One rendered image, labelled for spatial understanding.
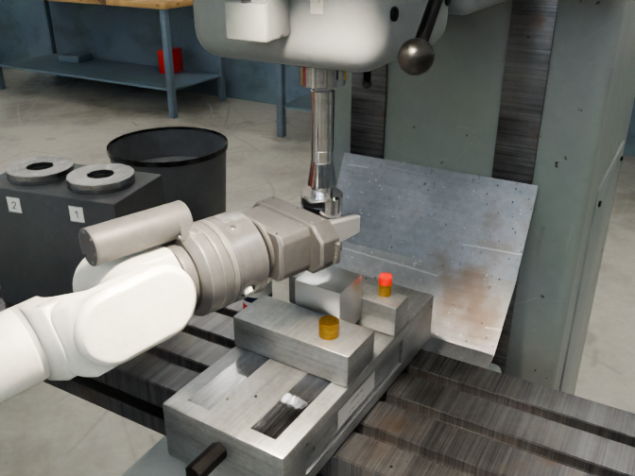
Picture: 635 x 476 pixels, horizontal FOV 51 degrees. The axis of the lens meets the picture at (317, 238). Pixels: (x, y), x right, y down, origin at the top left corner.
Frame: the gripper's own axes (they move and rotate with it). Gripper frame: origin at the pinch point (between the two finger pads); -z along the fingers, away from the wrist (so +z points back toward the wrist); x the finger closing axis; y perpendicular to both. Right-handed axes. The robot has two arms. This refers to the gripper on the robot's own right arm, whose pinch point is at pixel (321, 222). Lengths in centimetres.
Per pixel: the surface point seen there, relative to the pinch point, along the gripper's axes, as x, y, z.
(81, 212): 29.9, 3.9, 14.5
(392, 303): -6.5, 9.7, -5.4
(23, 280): 40.7, 16.4, 20.1
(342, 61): -8.9, -19.6, 6.2
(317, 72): -1.4, -17.0, 2.0
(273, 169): 265, 111, -209
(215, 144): 179, 54, -108
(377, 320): -5.2, 12.2, -4.3
